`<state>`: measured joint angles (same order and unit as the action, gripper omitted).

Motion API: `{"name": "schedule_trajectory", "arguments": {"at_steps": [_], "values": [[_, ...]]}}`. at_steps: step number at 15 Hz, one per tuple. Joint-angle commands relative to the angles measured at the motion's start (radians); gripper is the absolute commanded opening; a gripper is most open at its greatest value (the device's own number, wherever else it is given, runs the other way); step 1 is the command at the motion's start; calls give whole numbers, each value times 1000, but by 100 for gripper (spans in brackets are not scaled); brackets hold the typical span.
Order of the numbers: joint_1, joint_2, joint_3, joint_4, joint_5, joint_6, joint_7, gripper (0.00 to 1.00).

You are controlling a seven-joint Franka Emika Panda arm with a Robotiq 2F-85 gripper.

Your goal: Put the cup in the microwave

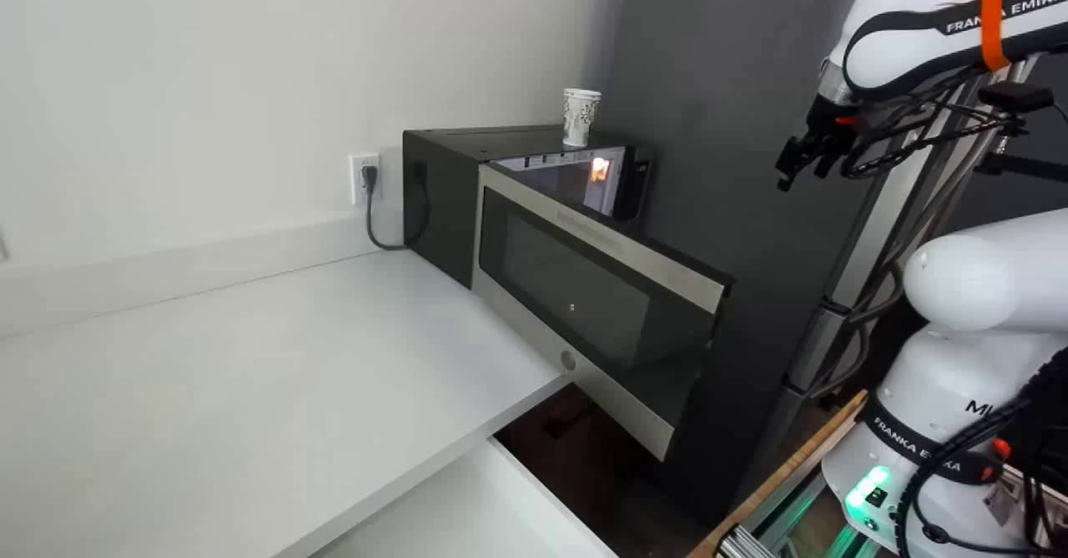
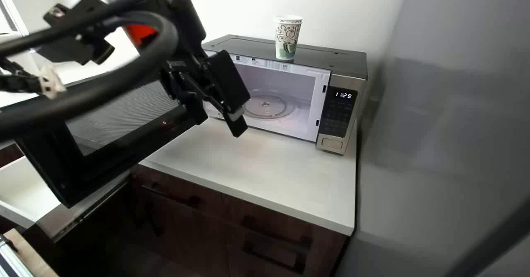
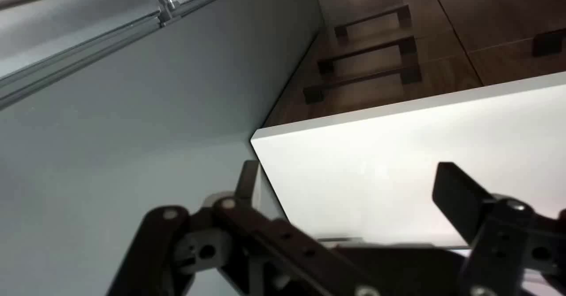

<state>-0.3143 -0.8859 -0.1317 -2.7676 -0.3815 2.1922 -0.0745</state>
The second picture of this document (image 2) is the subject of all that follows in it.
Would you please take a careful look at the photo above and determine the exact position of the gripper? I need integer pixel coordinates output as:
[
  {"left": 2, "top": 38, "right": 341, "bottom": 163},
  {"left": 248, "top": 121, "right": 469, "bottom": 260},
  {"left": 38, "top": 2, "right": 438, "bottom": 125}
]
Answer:
[{"left": 159, "top": 0, "right": 251, "bottom": 138}]

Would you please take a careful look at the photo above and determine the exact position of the microwave door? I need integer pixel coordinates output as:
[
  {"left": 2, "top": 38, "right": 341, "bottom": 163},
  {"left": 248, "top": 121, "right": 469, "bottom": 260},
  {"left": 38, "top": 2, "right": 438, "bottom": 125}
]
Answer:
[{"left": 14, "top": 77, "right": 208, "bottom": 210}]

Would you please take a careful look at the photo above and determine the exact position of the patterned paper cup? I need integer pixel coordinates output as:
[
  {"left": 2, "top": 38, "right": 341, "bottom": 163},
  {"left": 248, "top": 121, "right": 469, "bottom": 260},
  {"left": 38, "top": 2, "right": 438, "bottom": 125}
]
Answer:
[{"left": 274, "top": 15, "right": 304, "bottom": 61}]

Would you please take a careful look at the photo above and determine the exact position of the microwave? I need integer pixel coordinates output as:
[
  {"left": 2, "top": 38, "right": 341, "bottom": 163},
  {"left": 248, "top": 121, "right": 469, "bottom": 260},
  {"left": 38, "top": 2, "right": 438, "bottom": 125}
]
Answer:
[{"left": 14, "top": 34, "right": 369, "bottom": 210}]

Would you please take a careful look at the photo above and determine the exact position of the glass turntable plate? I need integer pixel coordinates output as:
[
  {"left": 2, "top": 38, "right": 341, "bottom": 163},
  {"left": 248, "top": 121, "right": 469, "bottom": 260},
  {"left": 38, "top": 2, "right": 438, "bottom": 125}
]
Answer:
[{"left": 242, "top": 89, "right": 297, "bottom": 120}]

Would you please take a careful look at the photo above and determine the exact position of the dark wood drawer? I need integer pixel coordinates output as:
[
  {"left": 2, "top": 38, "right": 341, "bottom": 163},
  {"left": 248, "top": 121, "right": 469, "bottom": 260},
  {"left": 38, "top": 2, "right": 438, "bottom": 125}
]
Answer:
[
  {"left": 132, "top": 164, "right": 227, "bottom": 228},
  {"left": 222, "top": 193, "right": 349, "bottom": 277}
]

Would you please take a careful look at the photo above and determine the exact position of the stainless steel appliance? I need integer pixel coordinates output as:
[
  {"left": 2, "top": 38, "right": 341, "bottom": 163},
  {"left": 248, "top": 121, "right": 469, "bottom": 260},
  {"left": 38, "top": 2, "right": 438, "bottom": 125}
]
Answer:
[{"left": 36, "top": 173, "right": 134, "bottom": 243}]

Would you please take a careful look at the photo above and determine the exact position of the grey refrigerator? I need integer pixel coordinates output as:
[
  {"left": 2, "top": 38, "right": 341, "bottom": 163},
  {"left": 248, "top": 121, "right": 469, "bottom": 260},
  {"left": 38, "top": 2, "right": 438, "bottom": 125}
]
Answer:
[{"left": 335, "top": 0, "right": 530, "bottom": 277}]

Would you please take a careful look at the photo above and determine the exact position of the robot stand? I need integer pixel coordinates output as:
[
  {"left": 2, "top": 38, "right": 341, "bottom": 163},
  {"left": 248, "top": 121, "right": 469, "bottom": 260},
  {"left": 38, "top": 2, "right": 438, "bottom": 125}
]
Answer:
[{"left": 0, "top": 227, "right": 59, "bottom": 277}]

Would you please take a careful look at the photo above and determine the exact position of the black drawer handle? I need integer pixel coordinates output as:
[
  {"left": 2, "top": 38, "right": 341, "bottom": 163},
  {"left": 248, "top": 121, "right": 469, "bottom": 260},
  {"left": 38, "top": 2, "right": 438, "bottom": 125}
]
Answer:
[
  {"left": 241, "top": 215, "right": 314, "bottom": 249},
  {"left": 241, "top": 241, "right": 308, "bottom": 274},
  {"left": 142, "top": 183, "right": 204, "bottom": 208}
]

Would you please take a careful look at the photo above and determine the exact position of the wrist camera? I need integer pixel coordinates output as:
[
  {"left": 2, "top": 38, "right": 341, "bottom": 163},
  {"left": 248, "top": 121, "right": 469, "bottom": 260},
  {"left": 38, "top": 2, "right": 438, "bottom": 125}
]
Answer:
[{"left": 43, "top": 0, "right": 116, "bottom": 66}]

